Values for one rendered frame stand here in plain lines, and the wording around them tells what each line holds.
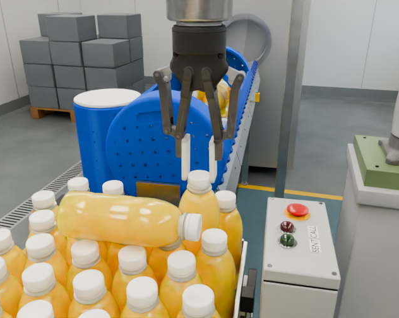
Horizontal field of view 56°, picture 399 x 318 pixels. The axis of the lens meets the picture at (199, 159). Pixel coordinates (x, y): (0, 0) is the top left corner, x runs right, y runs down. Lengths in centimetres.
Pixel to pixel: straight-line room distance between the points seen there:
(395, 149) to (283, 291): 64
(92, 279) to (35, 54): 442
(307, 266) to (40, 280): 35
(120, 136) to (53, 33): 382
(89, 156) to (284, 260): 120
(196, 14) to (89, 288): 37
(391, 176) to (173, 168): 52
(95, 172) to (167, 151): 81
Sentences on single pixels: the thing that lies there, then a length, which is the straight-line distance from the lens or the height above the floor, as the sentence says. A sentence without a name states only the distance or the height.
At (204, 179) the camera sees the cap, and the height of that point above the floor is 117.
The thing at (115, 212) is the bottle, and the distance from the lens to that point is 54.
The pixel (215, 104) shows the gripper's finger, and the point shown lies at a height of 129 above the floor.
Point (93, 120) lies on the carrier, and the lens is 155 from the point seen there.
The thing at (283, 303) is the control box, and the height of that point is 104.
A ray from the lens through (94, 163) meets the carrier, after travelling 162.
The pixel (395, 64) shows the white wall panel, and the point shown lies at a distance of 601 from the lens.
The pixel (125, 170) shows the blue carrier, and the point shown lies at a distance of 91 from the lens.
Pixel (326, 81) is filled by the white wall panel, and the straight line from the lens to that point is 595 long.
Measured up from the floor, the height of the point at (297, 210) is 111.
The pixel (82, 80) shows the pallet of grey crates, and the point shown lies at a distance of 458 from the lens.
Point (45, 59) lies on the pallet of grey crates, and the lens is 480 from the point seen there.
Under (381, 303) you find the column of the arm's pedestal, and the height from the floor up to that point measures 66.
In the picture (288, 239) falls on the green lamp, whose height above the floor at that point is 111.
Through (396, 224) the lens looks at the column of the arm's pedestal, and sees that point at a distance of 107.
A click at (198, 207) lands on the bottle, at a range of 60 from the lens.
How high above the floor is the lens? 144
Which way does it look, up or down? 24 degrees down
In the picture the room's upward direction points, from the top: straight up
